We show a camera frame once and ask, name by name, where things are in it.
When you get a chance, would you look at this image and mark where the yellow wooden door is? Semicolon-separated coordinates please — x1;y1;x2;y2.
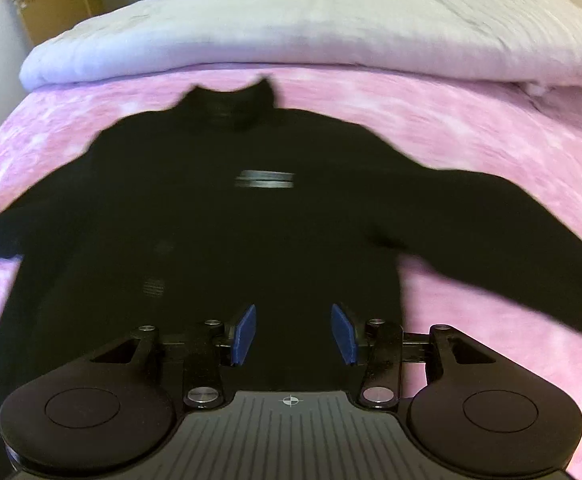
1;0;102;46

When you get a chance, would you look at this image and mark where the pink floral blanket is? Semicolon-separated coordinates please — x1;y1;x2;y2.
0;62;582;480

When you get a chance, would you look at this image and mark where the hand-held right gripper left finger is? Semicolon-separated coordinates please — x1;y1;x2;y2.
91;304;258;409

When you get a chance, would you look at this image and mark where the white ribbed quilt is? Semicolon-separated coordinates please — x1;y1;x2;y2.
18;0;582;133

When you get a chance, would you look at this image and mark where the black sweater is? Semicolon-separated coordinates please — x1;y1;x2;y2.
0;77;582;461

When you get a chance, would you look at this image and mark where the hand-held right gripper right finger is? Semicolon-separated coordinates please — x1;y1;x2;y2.
331;304;496;409

